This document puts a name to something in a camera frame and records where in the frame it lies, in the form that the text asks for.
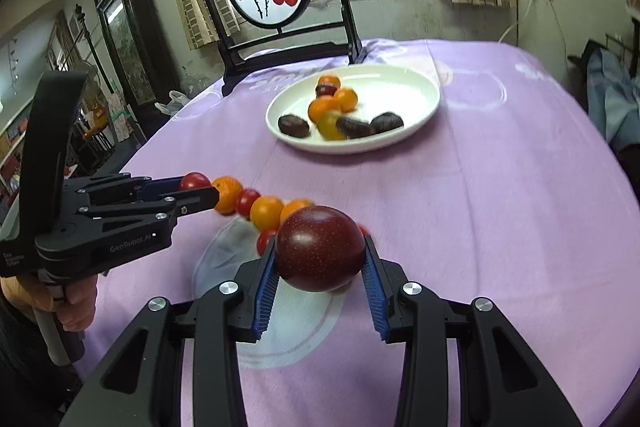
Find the left human hand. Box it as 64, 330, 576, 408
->
1, 275, 98, 332

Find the mandarin orange back left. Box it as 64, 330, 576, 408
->
212, 176, 243, 216

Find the dark wooden cabinet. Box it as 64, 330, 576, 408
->
94, 0, 179, 136

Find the large dark plum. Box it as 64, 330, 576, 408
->
274, 206, 366, 293

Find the greenish yellow round fruit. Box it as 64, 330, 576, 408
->
316, 110, 347, 141

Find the dark water chestnut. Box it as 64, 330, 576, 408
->
278, 114, 310, 139
335, 116, 376, 139
370, 112, 404, 133

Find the yellow orange round fruit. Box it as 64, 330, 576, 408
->
250, 195, 284, 232

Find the cherry tomato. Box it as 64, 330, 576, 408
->
235, 187, 262, 220
256, 229, 278, 257
357, 223, 371, 236
179, 172, 210, 191

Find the white oval plate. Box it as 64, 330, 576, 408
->
265, 64, 442, 155

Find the cherry tomato front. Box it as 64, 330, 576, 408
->
179, 172, 210, 191

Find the small dark red plum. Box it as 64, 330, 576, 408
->
316, 82, 338, 98

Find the orange round fruit front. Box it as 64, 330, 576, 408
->
333, 88, 359, 113

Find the large mandarin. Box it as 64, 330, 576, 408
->
307, 95, 342, 124

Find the purple tablecloth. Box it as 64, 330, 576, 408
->
76, 40, 639, 426

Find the blue clothes pile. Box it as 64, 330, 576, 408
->
587, 48, 639, 153

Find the white plastic bag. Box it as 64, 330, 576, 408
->
154, 90, 191, 117

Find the small mandarin back right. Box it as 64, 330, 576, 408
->
280, 198, 314, 225

